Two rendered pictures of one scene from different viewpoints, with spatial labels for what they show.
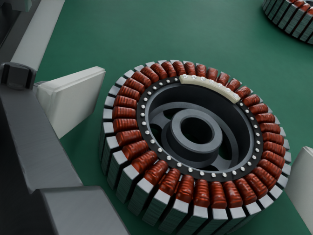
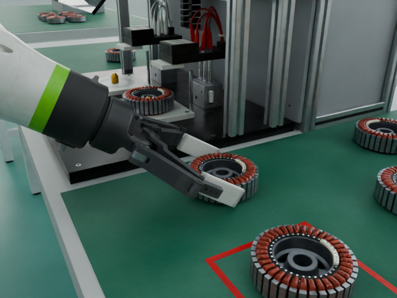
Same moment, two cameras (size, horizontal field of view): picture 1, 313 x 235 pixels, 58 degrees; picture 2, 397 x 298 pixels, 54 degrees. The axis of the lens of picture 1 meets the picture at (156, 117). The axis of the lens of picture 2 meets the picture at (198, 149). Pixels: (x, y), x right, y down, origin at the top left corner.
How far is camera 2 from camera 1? 0.56 m
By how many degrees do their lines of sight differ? 63
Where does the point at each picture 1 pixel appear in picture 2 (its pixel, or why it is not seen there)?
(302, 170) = (231, 191)
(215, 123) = (230, 174)
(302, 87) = (323, 210)
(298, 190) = (224, 196)
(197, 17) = (320, 168)
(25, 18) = (233, 141)
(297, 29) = (376, 193)
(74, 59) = not seen: hidden behind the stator
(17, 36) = (223, 143)
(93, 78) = (208, 146)
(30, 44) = (227, 149)
